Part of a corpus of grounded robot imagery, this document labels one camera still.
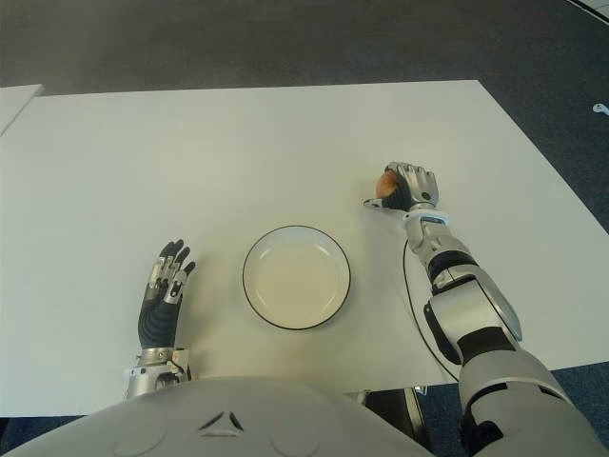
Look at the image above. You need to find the white plate with black rim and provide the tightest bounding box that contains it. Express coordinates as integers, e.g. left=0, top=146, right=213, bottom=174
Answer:
left=242, top=224, right=353, bottom=331

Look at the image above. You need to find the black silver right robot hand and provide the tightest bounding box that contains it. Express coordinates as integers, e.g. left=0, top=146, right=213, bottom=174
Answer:
left=363, top=161, right=439, bottom=213

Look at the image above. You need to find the silver robot torso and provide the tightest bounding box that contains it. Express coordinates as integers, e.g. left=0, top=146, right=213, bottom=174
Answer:
left=0, top=374, right=443, bottom=457

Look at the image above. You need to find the thin black cable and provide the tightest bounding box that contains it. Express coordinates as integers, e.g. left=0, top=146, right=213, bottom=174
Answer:
left=403, top=237, right=462, bottom=382

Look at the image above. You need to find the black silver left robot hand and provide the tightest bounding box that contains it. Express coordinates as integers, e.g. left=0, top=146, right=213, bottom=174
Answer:
left=136, top=240, right=197, bottom=352

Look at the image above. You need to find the black table frame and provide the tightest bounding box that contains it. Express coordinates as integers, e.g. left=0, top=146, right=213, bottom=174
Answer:
left=342, top=383, right=432, bottom=432

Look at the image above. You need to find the red yellow apple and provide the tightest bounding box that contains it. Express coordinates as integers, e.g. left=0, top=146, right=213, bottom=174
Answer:
left=375, top=170, right=400, bottom=199

